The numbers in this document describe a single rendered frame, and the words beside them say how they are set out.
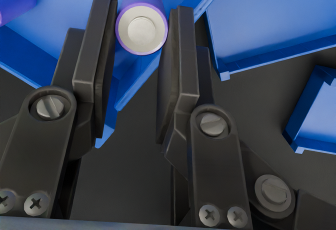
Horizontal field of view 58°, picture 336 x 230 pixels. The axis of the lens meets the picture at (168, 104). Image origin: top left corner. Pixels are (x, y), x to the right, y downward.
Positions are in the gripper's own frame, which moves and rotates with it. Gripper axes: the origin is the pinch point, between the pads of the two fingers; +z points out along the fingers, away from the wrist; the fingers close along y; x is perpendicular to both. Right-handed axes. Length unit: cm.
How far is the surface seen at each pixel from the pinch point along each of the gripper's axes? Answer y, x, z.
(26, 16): -8.5, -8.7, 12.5
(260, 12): 26, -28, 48
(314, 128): 49, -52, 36
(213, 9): 15, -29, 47
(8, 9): -7.7, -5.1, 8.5
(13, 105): -26, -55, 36
